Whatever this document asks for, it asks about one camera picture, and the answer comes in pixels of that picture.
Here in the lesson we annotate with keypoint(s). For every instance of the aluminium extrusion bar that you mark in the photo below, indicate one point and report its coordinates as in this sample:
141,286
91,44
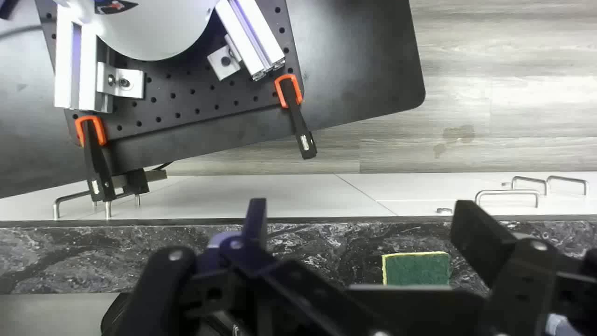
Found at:
255,38
68,68

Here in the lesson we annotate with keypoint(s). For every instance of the orange black clamp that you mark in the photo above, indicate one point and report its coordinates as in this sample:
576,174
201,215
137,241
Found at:
91,128
289,87

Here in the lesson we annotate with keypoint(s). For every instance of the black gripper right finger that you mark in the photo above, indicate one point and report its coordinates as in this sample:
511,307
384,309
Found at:
479,230

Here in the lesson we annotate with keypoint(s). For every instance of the green yellow sponge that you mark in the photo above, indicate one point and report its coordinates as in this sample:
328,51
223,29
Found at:
415,269

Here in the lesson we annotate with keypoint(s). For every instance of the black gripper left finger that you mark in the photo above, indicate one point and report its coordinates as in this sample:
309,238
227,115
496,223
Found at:
257,221

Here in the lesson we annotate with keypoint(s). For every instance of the aluminium corner bracket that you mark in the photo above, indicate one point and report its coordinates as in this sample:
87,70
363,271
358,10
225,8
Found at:
223,62
128,85

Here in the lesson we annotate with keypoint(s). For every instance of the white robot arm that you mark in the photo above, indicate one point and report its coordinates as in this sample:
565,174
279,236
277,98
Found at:
156,25

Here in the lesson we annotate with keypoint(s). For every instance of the white base cabinet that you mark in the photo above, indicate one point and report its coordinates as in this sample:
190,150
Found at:
249,197

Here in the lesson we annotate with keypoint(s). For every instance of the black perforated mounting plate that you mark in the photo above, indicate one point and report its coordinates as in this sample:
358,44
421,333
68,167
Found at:
188,96

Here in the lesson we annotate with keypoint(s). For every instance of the stainless steel sink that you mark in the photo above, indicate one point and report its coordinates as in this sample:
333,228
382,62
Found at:
50,314

